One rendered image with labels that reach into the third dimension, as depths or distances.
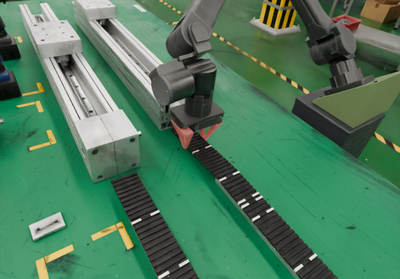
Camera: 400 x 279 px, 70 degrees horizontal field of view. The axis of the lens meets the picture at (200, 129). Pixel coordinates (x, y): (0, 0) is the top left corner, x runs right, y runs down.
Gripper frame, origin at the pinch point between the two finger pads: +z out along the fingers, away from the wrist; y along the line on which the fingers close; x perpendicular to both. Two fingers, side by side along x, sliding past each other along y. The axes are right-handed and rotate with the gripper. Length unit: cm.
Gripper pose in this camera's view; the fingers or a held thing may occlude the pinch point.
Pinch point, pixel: (194, 141)
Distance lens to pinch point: 66.2
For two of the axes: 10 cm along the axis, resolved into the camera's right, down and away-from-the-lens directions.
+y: -8.3, 2.8, -4.7
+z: -0.9, 7.7, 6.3
